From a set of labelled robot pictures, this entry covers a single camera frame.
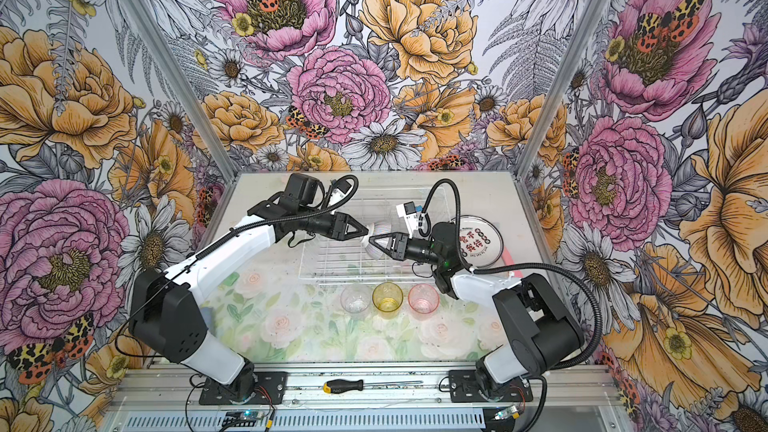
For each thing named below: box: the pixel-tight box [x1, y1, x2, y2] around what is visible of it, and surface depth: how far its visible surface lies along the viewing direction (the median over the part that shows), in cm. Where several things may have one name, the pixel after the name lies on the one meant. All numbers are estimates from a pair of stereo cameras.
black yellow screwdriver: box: [322, 379, 423, 394], surface depth 76 cm
